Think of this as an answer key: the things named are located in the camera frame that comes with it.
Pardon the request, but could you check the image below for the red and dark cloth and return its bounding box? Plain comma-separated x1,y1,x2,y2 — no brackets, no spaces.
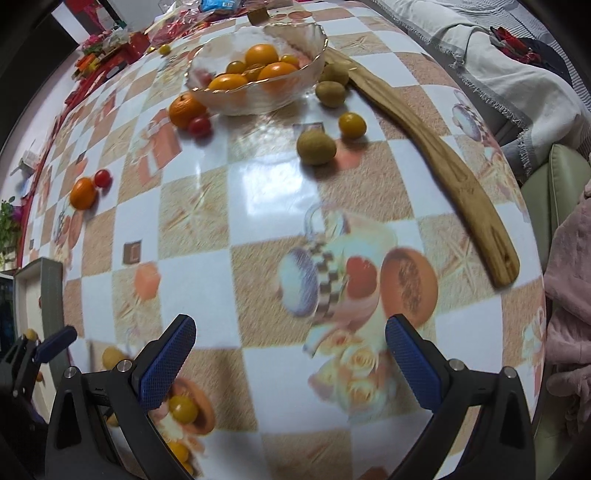
488,25,543,66

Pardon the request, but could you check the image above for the checkered printed tablecloth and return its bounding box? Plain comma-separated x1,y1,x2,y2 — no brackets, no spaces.
18,0,549,480

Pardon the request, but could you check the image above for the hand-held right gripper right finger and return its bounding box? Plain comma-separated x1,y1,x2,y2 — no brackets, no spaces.
385,314,537,480

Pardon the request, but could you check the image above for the pale yellow round fruit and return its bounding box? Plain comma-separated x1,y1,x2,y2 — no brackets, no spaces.
102,347,128,370

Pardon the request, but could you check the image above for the pile of red packets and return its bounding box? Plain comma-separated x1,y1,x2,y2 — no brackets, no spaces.
69,25,160,84

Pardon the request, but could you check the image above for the orange mandarin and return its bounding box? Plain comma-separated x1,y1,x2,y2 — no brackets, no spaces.
168,91,208,130
69,178,99,211
257,62,300,84
245,44,280,68
208,74,250,92

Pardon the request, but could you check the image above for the grey framed box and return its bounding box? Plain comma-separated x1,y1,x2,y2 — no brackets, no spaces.
13,257,66,354

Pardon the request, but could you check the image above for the clear glass bowl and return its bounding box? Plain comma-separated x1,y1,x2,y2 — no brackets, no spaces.
186,22,329,116

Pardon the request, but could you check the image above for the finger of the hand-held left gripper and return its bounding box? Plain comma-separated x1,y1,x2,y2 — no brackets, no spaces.
8,325,79,403

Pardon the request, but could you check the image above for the grey fringed sofa cover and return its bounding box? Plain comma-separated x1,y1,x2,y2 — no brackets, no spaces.
369,0,591,178

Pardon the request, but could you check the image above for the long wooden spatula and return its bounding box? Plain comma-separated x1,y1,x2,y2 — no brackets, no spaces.
323,46,521,289

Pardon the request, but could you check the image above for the blue snack packet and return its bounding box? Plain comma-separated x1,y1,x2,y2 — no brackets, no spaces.
199,0,243,13

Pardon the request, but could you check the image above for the green potted plant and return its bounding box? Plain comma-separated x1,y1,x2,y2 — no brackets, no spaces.
0,198,25,269

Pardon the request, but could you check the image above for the green-brown kiwi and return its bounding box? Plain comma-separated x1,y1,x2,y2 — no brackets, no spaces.
321,61,350,86
296,129,337,166
315,80,348,109

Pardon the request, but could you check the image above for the pink fluffy blanket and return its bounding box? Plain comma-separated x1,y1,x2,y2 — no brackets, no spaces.
544,178,591,418

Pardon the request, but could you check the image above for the clear plastic bag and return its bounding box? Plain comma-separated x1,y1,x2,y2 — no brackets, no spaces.
154,0,211,43

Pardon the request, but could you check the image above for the pale green sofa cushion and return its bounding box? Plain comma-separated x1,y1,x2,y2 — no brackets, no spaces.
519,143,591,278

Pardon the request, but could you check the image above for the small white object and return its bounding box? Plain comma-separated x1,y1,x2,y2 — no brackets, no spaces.
17,148,41,177

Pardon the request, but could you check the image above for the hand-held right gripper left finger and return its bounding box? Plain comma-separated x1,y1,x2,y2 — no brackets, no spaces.
46,314,198,480

